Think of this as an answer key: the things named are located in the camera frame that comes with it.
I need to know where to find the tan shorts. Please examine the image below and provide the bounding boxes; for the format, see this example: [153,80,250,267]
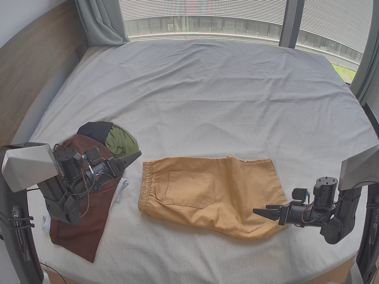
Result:
[138,156,289,241]

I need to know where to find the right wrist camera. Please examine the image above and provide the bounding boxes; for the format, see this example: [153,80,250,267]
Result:
[292,188,309,204]

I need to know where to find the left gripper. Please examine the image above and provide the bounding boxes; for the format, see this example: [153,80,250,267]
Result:
[88,157,122,186]

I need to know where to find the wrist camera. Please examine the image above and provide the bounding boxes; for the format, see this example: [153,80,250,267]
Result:
[292,188,309,204]
[83,147,102,165]

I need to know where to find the black garment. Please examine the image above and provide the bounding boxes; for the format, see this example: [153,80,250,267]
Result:
[78,121,114,146]

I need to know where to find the bed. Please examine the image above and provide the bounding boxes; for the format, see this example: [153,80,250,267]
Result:
[0,0,379,284]

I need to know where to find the grey-green curtain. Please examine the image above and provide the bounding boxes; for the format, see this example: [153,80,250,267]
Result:
[350,0,379,107]
[70,0,131,47]

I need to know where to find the white garment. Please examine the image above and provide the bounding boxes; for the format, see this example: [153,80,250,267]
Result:
[41,178,129,236]

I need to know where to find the dark brown shorts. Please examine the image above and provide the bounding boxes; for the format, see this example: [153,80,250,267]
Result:
[49,135,125,263]

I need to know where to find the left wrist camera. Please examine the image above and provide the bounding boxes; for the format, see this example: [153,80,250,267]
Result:
[83,147,102,165]

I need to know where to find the window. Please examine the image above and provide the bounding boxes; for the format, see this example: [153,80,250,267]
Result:
[114,0,374,83]

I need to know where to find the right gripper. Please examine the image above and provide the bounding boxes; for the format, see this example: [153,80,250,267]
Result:
[252,204,315,227]

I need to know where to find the black cable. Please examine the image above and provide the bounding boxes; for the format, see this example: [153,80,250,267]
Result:
[38,262,65,282]
[338,180,378,202]

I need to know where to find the green garment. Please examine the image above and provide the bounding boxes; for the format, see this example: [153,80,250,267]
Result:
[105,125,139,160]

